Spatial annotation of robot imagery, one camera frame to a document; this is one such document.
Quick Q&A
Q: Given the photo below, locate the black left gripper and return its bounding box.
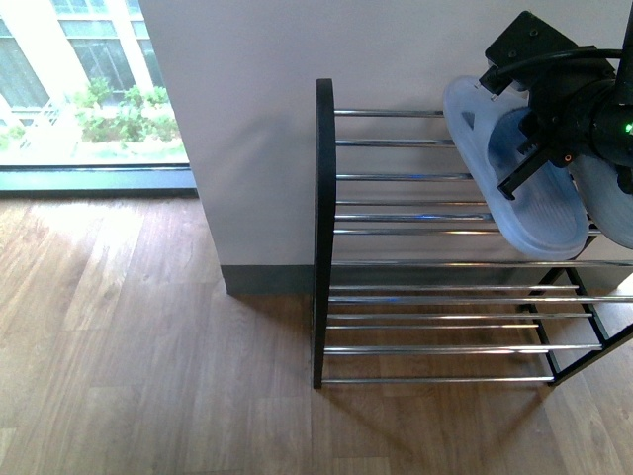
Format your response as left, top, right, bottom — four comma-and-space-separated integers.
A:
480, 11, 618, 201

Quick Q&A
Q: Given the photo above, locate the light blue slide sandal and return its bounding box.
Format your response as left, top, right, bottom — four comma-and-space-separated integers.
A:
443, 76, 588, 260
569, 155, 632, 248

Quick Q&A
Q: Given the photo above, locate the black metal shoe rack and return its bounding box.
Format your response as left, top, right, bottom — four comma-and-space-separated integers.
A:
312, 79, 632, 387

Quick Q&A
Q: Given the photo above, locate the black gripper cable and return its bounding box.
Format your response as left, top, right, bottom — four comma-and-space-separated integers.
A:
478, 0, 633, 93

